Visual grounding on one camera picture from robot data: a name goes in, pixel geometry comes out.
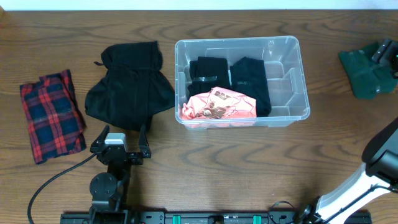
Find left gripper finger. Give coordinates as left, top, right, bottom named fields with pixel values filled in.
left=96, top=125, right=109, bottom=146
left=139, top=124, right=149, bottom=152

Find dark green cloth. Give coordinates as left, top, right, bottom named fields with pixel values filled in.
left=338, top=42, right=397, bottom=100

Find red blue plaid cloth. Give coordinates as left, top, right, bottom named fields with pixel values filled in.
left=19, top=70, right=86, bottom=164

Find large black garment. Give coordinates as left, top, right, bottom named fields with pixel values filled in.
left=85, top=41, right=175, bottom=131

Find pink printed shirt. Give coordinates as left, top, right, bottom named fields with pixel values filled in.
left=180, top=87, right=257, bottom=120

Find black cloth with band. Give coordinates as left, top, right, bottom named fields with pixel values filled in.
left=188, top=57, right=231, bottom=96

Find dark navy cloth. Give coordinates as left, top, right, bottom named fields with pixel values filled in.
left=230, top=57, right=272, bottom=117

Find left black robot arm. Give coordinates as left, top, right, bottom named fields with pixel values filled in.
left=89, top=125, right=152, bottom=223

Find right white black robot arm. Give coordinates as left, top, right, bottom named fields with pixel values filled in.
left=294, top=40, right=397, bottom=223

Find clear plastic storage bin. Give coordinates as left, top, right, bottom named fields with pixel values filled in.
left=175, top=35, right=310, bottom=129

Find black mounting rail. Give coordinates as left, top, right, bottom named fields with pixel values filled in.
left=60, top=210, right=373, bottom=224

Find black cable on table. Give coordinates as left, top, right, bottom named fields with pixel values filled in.
left=27, top=152, right=98, bottom=224

